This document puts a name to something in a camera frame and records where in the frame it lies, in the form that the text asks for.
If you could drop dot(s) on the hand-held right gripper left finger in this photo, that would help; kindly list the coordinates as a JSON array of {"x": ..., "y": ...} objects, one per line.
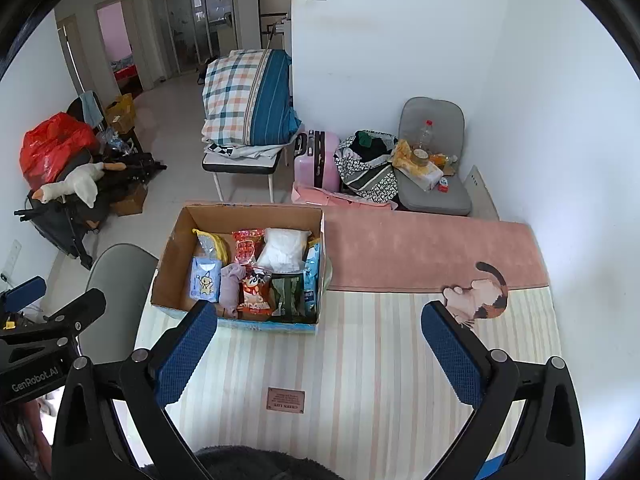
[{"x": 185, "y": 355}]

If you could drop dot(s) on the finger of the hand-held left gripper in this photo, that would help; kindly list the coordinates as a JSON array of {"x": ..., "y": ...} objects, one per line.
[
  {"x": 25, "y": 292},
  {"x": 82, "y": 307}
]

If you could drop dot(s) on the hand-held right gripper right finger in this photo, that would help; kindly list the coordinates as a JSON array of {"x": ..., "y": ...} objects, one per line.
[{"x": 450, "y": 355}]

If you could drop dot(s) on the blue tissue pack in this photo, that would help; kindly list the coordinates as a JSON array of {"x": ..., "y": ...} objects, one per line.
[{"x": 205, "y": 280}]

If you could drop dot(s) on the purple sock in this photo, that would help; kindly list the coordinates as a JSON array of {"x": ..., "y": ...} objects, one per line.
[{"x": 231, "y": 287}]

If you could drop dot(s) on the orange cartoon snack packet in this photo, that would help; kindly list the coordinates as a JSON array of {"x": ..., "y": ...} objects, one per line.
[{"x": 254, "y": 292}]

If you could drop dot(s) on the yellow clear plastic pouch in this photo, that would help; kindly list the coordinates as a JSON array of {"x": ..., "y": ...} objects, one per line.
[{"x": 212, "y": 245}]

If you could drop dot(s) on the green snack packet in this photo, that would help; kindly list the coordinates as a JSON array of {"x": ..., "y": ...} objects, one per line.
[{"x": 286, "y": 295}]

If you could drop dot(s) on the red snack packet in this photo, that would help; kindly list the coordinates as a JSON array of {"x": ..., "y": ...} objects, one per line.
[{"x": 247, "y": 247}]

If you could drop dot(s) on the white plastic bag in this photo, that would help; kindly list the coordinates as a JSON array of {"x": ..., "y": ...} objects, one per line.
[{"x": 282, "y": 250}]

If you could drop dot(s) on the blue striped packet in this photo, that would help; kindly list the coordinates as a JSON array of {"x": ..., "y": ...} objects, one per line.
[{"x": 311, "y": 275}]

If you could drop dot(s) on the person's left forearm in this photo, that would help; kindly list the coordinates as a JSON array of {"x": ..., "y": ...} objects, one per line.
[{"x": 30, "y": 435}]

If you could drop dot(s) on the grey round back chair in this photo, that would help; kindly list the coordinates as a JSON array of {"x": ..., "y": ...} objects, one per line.
[{"x": 120, "y": 280}]

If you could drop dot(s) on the black folding trolley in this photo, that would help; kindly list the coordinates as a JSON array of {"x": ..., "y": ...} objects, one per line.
[{"x": 65, "y": 220}]

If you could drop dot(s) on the brown cardboard box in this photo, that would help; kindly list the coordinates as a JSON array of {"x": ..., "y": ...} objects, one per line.
[{"x": 129, "y": 202}]

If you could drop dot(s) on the blue chair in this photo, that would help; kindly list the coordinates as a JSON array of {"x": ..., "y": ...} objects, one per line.
[{"x": 489, "y": 467}]

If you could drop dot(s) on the white plush goose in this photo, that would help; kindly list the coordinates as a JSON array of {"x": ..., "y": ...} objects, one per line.
[{"x": 82, "y": 182}]

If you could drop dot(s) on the dark fuzzy cloth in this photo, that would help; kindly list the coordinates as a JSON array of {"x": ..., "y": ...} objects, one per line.
[{"x": 250, "y": 465}]

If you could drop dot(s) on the red plastic bag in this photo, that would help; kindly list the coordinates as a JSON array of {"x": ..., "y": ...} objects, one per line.
[{"x": 50, "y": 150}]

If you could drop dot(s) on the beige board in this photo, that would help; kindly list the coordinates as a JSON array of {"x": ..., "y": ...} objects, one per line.
[{"x": 481, "y": 192}]

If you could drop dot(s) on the small red packet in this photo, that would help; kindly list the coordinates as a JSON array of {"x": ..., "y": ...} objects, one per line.
[{"x": 443, "y": 186}]

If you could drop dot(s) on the white box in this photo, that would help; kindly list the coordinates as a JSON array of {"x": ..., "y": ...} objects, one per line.
[{"x": 424, "y": 177}]

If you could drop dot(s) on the orange drink bottle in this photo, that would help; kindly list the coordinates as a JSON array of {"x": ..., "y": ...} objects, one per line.
[{"x": 440, "y": 160}]

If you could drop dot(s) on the black white patterned bag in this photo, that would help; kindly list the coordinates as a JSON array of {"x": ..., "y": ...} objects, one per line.
[{"x": 367, "y": 177}]

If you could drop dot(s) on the light blue cloth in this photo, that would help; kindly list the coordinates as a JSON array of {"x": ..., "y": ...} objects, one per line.
[{"x": 91, "y": 107}]

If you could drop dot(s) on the white seat metal chair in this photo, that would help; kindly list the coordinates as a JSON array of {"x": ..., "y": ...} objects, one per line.
[{"x": 240, "y": 165}]

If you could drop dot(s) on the yellow cardboard box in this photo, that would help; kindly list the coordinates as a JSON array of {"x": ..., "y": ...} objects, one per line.
[{"x": 120, "y": 112}]

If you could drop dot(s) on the brown tape roll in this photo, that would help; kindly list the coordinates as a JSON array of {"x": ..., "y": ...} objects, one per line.
[{"x": 420, "y": 157}]

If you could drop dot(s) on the pink cloth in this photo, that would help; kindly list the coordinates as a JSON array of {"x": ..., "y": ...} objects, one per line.
[{"x": 320, "y": 197}]

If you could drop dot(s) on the yellow plastic bag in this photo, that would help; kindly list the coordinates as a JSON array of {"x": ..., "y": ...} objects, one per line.
[{"x": 401, "y": 155}]

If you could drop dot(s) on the clear bottle red cap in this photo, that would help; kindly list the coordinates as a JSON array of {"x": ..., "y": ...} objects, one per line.
[{"x": 426, "y": 136}]

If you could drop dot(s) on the pink suitcase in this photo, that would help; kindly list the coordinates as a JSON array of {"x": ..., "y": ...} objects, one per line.
[{"x": 320, "y": 160}]

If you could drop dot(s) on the grey padded chair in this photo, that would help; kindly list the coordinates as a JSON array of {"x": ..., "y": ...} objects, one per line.
[{"x": 435, "y": 110}]

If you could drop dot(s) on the folded plaid quilt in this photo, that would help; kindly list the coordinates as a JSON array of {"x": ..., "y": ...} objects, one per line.
[{"x": 240, "y": 100}]

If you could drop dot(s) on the glass sliding door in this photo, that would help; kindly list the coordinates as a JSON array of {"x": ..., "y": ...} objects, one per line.
[{"x": 192, "y": 20}]

